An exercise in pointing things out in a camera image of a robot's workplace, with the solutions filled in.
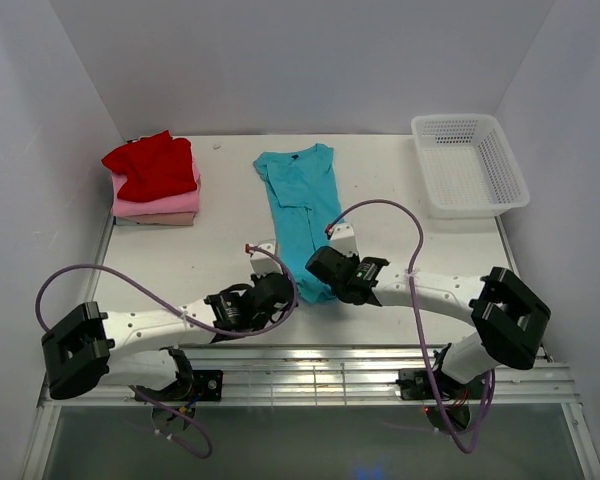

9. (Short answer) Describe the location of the teal t shirt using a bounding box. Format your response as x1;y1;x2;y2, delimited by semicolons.
254;143;341;304

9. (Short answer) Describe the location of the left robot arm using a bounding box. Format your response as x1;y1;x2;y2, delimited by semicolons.
41;273;296;400

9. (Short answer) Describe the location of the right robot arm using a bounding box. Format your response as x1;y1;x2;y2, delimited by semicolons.
306;246;551;399

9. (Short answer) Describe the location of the beige folded t shirt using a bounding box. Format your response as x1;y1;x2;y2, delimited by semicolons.
114;212;196;226

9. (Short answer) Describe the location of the pink folded t shirt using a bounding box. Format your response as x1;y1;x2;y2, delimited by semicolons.
111;163;201;217

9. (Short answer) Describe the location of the white plastic basket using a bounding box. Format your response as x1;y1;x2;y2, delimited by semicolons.
411;114;530;220

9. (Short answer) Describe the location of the red folded t shirt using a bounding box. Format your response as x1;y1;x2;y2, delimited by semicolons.
102;131;198;203

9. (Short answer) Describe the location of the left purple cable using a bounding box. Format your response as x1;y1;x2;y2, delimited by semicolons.
34;247;300;460

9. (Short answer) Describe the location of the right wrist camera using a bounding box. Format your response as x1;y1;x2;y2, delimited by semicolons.
326;222;359;257

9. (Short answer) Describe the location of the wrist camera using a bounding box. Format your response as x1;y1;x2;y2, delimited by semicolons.
326;222;359;257
245;240;282;277

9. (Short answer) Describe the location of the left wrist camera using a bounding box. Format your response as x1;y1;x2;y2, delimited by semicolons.
245;240;282;277

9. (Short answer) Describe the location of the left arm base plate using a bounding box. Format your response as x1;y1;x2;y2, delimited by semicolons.
174;370;224;402

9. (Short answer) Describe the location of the aluminium frame rail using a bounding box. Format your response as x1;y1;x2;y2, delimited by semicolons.
19;214;600;480

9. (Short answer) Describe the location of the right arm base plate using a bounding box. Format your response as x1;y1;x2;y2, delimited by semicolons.
395;369;487;401

